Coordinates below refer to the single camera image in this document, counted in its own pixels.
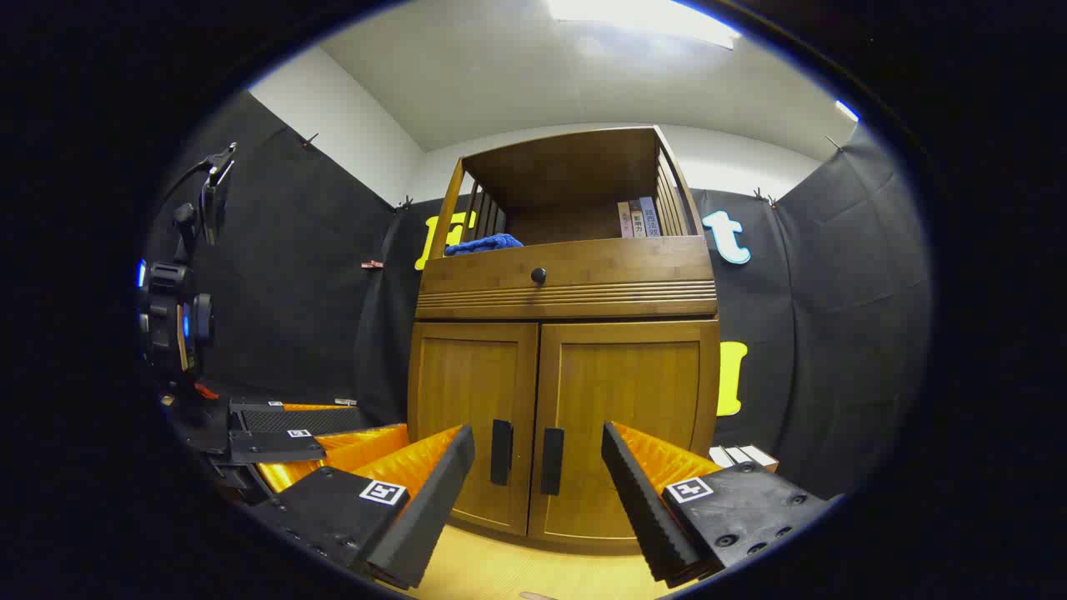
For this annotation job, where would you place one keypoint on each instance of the wooden drawer with black knob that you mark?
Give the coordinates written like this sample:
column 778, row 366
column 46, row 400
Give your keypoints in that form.
column 625, row 267

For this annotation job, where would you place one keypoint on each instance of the tan book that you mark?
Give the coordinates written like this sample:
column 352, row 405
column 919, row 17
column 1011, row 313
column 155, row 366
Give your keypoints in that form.
column 624, row 221

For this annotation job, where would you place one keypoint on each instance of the black backdrop cloth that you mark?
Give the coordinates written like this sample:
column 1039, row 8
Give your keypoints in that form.
column 292, row 275

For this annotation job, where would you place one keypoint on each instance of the brown book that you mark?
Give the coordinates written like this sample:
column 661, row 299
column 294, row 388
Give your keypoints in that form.
column 636, row 220

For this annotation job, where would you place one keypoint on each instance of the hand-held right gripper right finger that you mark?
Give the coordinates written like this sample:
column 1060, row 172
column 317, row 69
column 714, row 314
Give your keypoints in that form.
column 638, row 508

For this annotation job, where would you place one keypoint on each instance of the wooden shoe cabinet door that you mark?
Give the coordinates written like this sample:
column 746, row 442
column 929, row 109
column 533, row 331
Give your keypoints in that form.
column 467, row 383
column 633, row 383

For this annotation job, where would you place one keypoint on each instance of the white flat box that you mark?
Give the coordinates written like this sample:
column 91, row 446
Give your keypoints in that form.
column 760, row 457
column 738, row 456
column 718, row 457

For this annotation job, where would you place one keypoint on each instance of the wooden double-door shoe cabinet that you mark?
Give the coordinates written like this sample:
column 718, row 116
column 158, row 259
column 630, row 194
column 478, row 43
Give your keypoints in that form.
column 567, row 175

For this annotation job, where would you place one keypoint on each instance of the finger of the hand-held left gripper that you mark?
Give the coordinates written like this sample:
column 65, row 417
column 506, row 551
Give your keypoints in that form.
column 275, row 448
column 308, row 419

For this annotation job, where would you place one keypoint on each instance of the small ceiling light panel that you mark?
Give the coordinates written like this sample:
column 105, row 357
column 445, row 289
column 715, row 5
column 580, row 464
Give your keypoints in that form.
column 847, row 111

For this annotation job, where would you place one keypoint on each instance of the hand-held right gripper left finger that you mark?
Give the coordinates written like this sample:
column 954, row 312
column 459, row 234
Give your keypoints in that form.
column 421, row 521

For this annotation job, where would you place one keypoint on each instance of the large ceiling light panel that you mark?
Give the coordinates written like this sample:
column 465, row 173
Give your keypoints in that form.
column 642, row 17

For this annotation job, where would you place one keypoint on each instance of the blue towel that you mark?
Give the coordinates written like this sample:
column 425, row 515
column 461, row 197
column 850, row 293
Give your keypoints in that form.
column 488, row 243

